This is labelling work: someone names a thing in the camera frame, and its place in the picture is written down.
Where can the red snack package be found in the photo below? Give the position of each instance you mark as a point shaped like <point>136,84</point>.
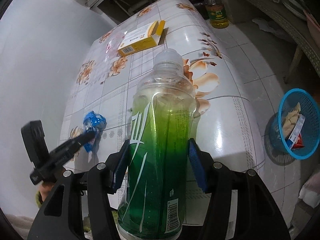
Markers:
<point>298,143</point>

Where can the yellow white cardboard box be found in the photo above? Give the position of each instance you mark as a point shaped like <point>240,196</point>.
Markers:
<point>143,38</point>

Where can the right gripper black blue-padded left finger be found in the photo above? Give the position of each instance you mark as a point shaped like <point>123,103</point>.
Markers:
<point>60,216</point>

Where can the blue white carton box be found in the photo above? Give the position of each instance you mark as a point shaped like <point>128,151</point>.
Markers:
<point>290,141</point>

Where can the floral tablecloth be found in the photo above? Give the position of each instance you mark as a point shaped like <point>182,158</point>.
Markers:
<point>189,54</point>

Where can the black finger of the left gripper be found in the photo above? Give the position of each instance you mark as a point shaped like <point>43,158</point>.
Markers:
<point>66,151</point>

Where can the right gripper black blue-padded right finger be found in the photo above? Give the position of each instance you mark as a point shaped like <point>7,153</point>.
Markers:
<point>257,214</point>

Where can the yellow cooking oil bottle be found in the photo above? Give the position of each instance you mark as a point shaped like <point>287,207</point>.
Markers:
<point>217,13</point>

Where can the blue wrapper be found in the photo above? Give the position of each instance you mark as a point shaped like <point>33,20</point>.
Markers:
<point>93,122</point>

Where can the blue plastic mesh basket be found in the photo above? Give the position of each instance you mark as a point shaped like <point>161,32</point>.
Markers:
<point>310,130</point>

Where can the green drink plastic bottle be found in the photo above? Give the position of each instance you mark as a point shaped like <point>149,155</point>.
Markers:
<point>162,115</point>

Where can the beige paper napkin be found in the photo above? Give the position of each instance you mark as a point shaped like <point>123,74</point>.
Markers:
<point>290,120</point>

